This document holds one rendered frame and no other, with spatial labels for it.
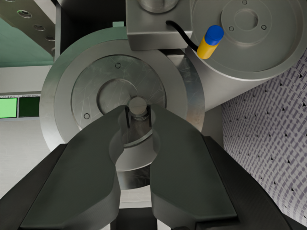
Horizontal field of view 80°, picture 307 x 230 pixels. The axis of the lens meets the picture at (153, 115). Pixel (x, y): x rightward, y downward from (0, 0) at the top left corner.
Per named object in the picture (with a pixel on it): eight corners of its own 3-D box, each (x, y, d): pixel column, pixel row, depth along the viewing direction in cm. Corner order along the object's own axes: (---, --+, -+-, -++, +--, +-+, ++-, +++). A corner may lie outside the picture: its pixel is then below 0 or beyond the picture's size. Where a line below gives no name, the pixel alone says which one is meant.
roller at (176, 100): (182, 35, 16) (193, 167, 15) (165, 97, 42) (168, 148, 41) (53, 42, 16) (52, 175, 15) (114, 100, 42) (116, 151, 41)
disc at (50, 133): (198, 21, 17) (213, 185, 15) (196, 24, 18) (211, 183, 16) (39, 29, 17) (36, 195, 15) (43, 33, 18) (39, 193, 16)
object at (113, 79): (101, 37, 15) (182, 81, 15) (108, 49, 17) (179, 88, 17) (50, 116, 14) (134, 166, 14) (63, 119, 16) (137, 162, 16)
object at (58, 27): (62, -106, 20) (60, 60, 17) (112, 26, 43) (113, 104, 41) (58, -105, 20) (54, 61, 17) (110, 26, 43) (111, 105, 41)
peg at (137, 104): (129, 119, 11) (124, 97, 12) (134, 122, 14) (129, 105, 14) (151, 113, 11) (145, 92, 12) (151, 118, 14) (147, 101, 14)
